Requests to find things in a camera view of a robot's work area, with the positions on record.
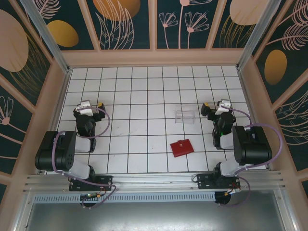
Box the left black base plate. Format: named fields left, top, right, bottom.
left=69, top=175, right=114, bottom=192

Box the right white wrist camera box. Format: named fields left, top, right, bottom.
left=216, top=99, right=231, bottom=116

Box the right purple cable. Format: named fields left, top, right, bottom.
left=218, top=107, right=283, bottom=207

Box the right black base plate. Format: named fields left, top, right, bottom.
left=196, top=173, right=241, bottom=190

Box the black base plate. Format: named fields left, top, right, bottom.
left=196, top=173, right=241, bottom=190
left=69, top=175, right=114, bottom=192

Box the clear plastic box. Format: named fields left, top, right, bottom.
left=174, top=104, right=196, bottom=125

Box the red card holder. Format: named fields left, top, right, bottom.
left=170, top=139, right=194, bottom=158

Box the grey metal sheet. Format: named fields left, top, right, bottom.
left=13, top=189, right=298, bottom=231

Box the purple cable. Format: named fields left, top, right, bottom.
left=218, top=107, right=283, bottom=207
left=51, top=107, right=117, bottom=209

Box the slotted grey cable duct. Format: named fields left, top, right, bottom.
left=32, top=192, right=217, bottom=203

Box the aluminium side rail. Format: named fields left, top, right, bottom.
left=236, top=68, right=274, bottom=170
left=38, top=68, right=73, bottom=174

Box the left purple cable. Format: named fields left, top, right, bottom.
left=51, top=107, right=117, bottom=209

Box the aluminium corner post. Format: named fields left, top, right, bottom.
left=235, top=0, right=282, bottom=71
left=20, top=0, right=72, bottom=74

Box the aluminium front rail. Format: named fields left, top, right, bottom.
left=23, top=170, right=287, bottom=193

